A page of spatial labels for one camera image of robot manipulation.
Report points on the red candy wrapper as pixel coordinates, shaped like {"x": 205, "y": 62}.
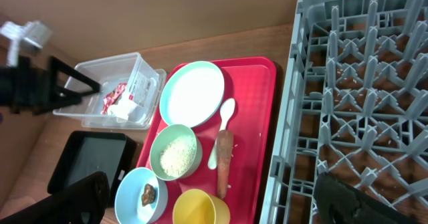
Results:
{"x": 112, "y": 97}

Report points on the black waste tray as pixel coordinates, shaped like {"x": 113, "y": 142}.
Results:
{"x": 88, "y": 152}

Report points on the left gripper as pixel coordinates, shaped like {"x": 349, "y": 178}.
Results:
{"x": 25, "y": 88}

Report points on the green bowl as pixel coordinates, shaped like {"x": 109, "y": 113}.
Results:
{"x": 162, "y": 140}

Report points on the white plastic spoon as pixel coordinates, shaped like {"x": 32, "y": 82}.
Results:
{"x": 227, "y": 110}

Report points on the large light blue plate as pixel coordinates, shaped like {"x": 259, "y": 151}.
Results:
{"x": 192, "y": 94}

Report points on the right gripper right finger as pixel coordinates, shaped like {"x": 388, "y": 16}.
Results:
{"x": 338, "y": 202}

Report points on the white rice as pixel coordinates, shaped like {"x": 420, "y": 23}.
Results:
{"x": 178, "y": 156}

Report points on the yellow cup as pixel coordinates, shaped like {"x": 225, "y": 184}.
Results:
{"x": 195, "y": 206}

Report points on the grey dishwasher rack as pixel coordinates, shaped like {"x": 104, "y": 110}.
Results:
{"x": 354, "y": 105}

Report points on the small light blue bowl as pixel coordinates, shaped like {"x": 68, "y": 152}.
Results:
{"x": 127, "y": 204}

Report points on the brown food scrap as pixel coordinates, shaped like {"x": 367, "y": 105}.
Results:
{"x": 149, "y": 195}

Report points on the red serving tray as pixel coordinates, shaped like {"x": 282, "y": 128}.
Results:
{"x": 251, "y": 82}

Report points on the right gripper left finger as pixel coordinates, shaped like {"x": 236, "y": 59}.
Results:
{"x": 82, "y": 202}

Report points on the clear plastic waste bin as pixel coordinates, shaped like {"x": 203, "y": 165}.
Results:
{"x": 144, "y": 86}

